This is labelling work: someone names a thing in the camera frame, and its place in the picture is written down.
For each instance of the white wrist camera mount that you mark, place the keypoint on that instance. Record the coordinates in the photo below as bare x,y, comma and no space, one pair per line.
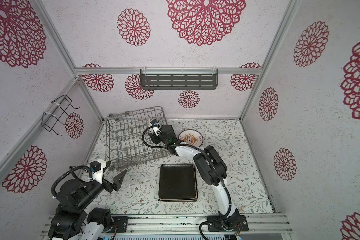
97,167
156,127

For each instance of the white round plate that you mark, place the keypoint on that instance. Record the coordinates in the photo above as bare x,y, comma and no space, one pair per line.
197,145
191,136

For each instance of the aluminium mounting rail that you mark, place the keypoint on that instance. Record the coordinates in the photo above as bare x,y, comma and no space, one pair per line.
187,224

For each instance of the white square plate black rim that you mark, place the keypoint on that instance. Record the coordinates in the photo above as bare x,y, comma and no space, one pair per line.
178,194

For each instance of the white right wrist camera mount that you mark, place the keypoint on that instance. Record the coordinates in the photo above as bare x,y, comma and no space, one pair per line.
156,127

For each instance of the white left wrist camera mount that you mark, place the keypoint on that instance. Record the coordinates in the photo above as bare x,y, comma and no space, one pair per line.
97,167

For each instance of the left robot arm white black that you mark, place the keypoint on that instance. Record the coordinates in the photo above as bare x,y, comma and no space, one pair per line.
75,190

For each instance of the floral patterned rectangular plate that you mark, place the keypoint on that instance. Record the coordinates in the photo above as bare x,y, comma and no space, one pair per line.
176,199

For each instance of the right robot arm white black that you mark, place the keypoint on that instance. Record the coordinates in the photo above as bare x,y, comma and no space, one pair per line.
210,165

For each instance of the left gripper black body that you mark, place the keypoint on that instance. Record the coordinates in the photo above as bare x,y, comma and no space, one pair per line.
94,189

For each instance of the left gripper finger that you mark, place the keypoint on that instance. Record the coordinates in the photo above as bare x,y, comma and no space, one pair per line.
108,163
118,180

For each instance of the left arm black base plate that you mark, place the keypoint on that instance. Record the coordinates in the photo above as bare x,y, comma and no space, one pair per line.
106,225

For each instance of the grey slotted wall shelf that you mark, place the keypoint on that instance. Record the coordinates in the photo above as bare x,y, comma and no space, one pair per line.
178,80

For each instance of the grey wire dish rack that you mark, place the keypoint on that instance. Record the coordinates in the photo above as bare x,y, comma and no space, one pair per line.
124,145

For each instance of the black wire wall holder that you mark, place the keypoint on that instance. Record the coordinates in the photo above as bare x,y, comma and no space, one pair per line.
53,117

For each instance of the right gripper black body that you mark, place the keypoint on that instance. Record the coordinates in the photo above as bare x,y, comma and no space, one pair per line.
164,140

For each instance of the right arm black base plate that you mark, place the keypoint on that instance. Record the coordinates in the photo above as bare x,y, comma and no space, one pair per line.
233,224

